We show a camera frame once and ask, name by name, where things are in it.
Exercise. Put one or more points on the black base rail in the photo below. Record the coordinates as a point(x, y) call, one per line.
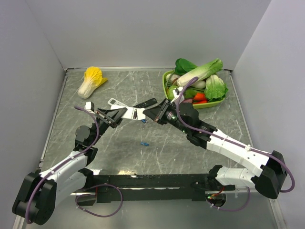
point(153, 187)

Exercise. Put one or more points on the yellow napa cabbage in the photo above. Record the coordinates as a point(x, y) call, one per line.
point(92, 79)

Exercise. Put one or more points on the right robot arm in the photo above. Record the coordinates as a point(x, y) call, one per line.
point(266, 172)

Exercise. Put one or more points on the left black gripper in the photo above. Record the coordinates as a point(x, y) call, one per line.
point(116, 114)

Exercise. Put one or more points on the brown mushroom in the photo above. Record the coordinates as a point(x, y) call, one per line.
point(175, 81)

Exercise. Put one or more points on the black slim remote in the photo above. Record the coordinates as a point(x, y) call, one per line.
point(146, 104)

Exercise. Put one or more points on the dark green spinach leaf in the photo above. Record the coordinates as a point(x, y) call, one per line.
point(183, 66)

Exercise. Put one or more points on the round green cabbage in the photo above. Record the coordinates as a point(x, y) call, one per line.
point(170, 91)

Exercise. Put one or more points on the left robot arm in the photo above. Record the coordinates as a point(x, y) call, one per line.
point(40, 193)

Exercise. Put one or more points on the white air conditioner remote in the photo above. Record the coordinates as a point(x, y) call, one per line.
point(115, 104)

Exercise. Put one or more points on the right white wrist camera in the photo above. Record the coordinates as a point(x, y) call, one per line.
point(178, 96)

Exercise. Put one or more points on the green bok choy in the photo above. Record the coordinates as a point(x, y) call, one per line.
point(215, 89)

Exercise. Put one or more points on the white garlic bulb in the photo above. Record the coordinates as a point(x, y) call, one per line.
point(171, 77)

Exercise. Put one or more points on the orange carrot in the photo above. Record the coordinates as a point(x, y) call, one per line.
point(199, 97)

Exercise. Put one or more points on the white grey-faced remote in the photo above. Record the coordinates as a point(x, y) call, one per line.
point(131, 113)

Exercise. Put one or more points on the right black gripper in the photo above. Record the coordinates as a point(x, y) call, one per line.
point(158, 113)

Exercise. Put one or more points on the purple onion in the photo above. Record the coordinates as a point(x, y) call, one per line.
point(188, 101)

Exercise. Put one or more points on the long green napa cabbage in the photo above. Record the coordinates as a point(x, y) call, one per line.
point(201, 72)

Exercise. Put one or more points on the green plastic basket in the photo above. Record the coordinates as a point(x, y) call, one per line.
point(190, 93)

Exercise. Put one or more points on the white radish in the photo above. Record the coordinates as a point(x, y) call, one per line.
point(199, 84)

